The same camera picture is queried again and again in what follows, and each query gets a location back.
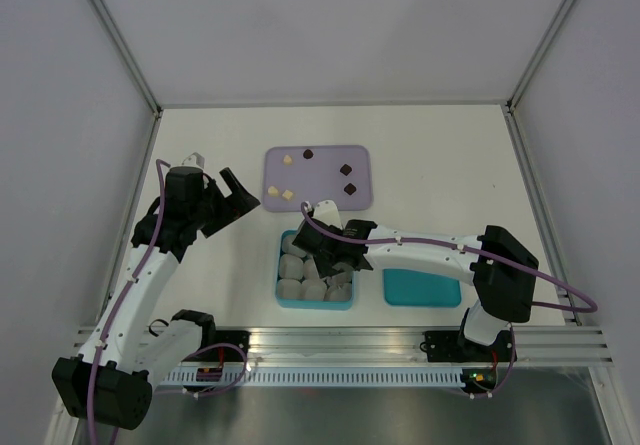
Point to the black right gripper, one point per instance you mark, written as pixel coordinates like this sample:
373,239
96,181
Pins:
323,267

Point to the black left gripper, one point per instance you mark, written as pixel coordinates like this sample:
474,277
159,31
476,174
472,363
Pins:
233,206

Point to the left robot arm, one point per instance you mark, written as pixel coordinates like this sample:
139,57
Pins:
111,379

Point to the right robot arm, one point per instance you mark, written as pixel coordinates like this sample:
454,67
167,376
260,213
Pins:
499,268

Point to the white chocolate far left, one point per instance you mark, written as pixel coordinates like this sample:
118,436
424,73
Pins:
273,191

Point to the teal chocolate box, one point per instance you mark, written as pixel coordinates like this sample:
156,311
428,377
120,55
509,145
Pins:
311,305

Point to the dark chocolate right lower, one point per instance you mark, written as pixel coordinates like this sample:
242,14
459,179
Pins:
350,189

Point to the dark chocolate right upper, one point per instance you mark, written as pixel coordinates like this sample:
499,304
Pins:
346,169

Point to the white paper cup middle-right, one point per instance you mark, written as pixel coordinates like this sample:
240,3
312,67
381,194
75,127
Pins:
341,278

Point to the white paper cup centre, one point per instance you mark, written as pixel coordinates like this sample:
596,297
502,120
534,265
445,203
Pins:
310,271

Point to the white paper cup front-right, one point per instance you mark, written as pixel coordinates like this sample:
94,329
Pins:
339,293

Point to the white paper cup front-middle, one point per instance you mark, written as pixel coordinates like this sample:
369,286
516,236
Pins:
313,290

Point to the white paper cup back-left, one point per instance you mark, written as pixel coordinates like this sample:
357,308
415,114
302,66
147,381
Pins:
288,247

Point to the white paper cup middle-left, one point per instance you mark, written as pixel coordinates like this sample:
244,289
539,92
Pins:
290,267

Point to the white paper cup front-left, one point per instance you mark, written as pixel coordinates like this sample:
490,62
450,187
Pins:
289,289

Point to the lilac plastic tray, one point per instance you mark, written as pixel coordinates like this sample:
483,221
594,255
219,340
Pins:
318,178

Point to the teal box lid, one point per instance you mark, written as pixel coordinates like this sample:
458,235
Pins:
416,289

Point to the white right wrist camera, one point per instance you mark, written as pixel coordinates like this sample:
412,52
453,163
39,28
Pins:
327,212

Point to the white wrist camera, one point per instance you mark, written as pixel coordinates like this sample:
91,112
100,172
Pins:
327,212
195,160

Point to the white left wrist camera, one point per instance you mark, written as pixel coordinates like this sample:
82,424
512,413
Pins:
195,160

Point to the aluminium mounting rail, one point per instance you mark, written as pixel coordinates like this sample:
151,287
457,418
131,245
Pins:
536,346

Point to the white slotted cable duct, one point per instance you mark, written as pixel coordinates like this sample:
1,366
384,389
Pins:
396,377

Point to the left aluminium frame post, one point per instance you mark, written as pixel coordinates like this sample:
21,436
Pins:
113,32

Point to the aluminium frame post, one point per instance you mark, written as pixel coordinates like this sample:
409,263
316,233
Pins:
113,32
517,134

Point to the right aluminium frame post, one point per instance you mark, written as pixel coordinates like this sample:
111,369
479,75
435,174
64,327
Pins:
517,134

